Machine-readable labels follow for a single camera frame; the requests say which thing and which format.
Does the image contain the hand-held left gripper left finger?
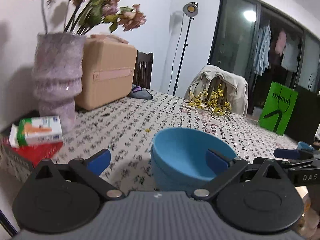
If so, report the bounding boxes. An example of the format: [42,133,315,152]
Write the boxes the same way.
[32,148,126,201]

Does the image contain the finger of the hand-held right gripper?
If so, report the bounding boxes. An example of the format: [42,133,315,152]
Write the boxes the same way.
[279,158,320,172]
[273,148,320,160]

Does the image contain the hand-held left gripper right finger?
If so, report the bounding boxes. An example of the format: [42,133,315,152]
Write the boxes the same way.
[191,148,285,201]

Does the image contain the beige textured cloth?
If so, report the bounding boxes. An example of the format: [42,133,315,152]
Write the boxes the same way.
[295,186,320,238]

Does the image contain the black paper bag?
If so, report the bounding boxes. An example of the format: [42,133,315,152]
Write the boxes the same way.
[285,72,320,145]

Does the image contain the green paper bag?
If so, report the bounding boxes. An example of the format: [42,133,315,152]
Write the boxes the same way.
[258,81,299,135]

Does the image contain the yellow blossom branch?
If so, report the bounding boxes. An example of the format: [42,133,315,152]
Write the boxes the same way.
[187,84,233,117]

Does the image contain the red box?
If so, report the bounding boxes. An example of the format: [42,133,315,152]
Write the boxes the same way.
[1,137,63,167]

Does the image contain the green white medicine box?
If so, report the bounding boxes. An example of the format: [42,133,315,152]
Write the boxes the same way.
[9,116,63,148]

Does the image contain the brown slatted wooden chair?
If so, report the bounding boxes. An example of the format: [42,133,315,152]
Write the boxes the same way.
[207,79,225,105]

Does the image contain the beige jacket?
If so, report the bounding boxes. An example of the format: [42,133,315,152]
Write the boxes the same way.
[184,65,249,117]

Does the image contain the grey purple cloth pouch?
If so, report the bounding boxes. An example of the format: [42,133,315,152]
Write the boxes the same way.
[127,85,153,100]

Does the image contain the beige pink suitcase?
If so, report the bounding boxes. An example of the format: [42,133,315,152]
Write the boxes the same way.
[74,34,138,111]

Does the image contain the fuzzy lilac vase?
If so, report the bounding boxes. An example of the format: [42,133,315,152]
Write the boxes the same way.
[32,32,87,134]

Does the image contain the pale hanging garment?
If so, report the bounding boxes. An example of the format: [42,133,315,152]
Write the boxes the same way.
[281,36,302,72]

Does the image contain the dark wooden chair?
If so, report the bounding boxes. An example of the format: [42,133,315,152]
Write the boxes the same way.
[132,51,154,90]

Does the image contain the light blue hanging shirt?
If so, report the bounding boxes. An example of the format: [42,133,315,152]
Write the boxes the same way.
[252,25,272,77]

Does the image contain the pink hanging garment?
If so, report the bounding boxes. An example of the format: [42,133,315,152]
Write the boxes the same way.
[275,31,287,55]

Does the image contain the dark sliding glass door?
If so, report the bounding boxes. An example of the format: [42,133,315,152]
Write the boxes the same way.
[207,0,320,117]

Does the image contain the dried pink flower bouquet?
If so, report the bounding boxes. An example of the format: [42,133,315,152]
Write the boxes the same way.
[26,0,152,34]

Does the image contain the studio light on stand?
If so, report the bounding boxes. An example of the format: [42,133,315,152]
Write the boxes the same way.
[172,2,200,96]

